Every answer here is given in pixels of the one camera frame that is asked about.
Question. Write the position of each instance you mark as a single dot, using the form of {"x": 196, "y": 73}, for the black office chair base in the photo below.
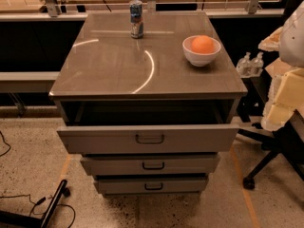
{"x": 287, "y": 141}

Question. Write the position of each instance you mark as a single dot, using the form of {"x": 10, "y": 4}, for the grey drawer cabinet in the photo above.
{"x": 112, "y": 79}

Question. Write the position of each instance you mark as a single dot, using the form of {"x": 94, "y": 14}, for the grey drawer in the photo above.
{"x": 139, "y": 185}
{"x": 148, "y": 139}
{"x": 120, "y": 165}

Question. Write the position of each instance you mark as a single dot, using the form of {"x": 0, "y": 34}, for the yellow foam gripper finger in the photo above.
{"x": 296, "y": 77}

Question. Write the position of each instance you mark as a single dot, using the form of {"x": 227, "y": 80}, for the clear sanitizer bottle right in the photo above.
{"x": 256, "y": 64}

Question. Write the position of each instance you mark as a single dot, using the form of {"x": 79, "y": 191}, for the bottom grey drawer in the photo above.
{"x": 139, "y": 185}

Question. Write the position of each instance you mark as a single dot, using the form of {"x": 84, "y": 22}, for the clear sanitizer bottle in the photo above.
{"x": 243, "y": 64}
{"x": 256, "y": 64}

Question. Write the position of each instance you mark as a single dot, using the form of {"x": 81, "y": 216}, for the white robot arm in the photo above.
{"x": 288, "y": 40}

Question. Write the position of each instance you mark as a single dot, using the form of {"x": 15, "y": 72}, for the middle grey drawer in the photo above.
{"x": 120, "y": 165}

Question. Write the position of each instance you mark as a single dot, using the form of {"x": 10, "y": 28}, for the white ceramic bowl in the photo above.
{"x": 196, "y": 59}

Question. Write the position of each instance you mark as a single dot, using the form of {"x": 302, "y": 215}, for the top grey drawer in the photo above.
{"x": 148, "y": 139}

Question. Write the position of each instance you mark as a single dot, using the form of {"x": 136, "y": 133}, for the orange fruit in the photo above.
{"x": 203, "y": 45}

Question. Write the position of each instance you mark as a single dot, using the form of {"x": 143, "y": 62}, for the clear sanitizer bottle left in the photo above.
{"x": 243, "y": 64}

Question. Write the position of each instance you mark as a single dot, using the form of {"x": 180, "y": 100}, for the blue silver drink can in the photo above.
{"x": 136, "y": 18}

